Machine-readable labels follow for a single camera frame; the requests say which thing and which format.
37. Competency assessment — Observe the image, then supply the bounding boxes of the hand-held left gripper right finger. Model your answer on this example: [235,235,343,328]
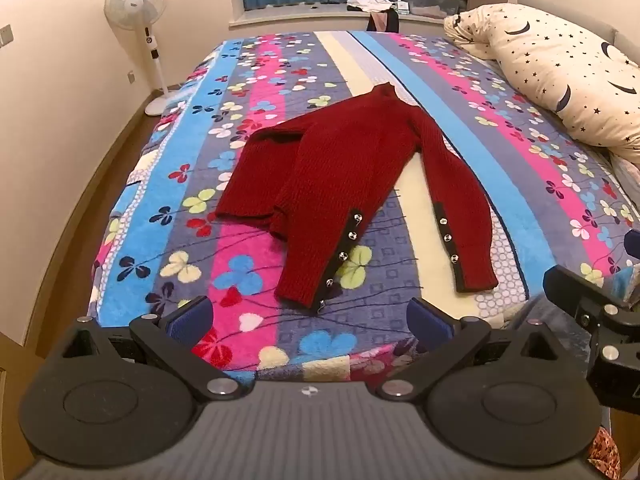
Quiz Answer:
[375,297,576,402]

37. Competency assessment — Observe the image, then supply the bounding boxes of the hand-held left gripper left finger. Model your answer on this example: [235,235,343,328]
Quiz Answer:
[46,296,246,403]

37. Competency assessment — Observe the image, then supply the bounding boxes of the red knit sweater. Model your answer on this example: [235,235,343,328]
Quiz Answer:
[215,82,499,315]

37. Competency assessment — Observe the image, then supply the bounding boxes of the dark and pink clothes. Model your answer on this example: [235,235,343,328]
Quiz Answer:
[366,9,402,32]

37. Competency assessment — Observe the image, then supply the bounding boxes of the floral striped fleece blanket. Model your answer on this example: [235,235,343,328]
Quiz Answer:
[92,30,640,386]

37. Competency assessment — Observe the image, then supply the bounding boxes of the orange patterned cloth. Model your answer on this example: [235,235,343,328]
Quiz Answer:
[587,427,624,480]

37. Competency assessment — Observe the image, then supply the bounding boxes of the white standing fan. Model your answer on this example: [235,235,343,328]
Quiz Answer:
[103,0,173,117]

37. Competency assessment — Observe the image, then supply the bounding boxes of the white window sill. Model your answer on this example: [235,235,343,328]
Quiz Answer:
[229,2,451,29]

